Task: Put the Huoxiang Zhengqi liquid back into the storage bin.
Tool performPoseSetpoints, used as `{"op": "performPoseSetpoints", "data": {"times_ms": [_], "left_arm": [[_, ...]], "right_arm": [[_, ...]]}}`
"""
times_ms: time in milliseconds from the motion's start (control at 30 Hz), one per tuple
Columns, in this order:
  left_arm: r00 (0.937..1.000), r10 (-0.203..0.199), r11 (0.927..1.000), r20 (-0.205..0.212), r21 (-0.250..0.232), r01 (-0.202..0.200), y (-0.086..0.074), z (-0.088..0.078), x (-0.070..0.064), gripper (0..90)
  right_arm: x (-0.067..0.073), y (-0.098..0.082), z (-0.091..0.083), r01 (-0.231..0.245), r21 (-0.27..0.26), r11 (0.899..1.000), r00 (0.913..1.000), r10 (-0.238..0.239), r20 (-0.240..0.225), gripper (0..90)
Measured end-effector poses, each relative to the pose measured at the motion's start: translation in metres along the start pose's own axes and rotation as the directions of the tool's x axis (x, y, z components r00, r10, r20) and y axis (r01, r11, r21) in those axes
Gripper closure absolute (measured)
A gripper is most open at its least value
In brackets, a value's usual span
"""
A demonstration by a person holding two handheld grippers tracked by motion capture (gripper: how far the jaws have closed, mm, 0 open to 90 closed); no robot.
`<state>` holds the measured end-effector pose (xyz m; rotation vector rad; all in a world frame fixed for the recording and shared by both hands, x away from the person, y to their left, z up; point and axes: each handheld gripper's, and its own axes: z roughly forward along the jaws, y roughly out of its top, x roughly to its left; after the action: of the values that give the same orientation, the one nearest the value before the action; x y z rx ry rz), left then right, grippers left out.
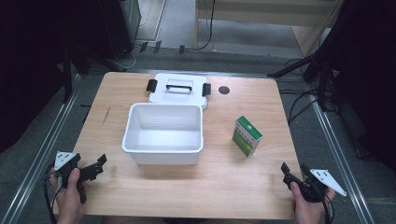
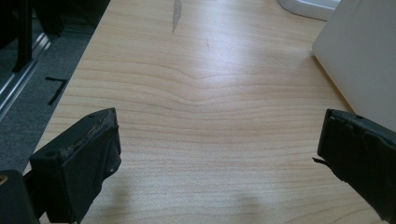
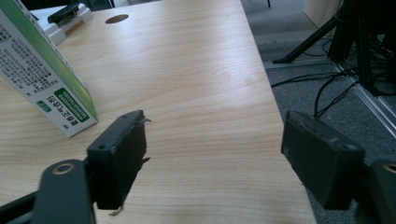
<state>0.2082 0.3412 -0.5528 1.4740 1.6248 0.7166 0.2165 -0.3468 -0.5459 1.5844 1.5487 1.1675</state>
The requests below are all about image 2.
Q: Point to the white tray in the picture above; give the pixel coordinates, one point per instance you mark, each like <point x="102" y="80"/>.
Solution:
<point x="308" y="6"/>

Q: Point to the black stand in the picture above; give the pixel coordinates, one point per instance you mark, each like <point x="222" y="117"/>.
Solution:
<point x="24" y="34"/>

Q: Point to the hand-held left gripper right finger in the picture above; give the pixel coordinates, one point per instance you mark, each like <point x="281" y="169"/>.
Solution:
<point x="361" y="152"/>

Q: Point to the white box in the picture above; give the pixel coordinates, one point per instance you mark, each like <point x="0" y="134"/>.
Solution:
<point x="361" y="56"/>

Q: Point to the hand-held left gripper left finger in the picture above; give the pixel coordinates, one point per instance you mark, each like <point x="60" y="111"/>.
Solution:
<point x="77" y="168"/>

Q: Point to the aluminium frame rail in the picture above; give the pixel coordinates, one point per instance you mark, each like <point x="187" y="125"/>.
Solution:
<point x="18" y="74"/>

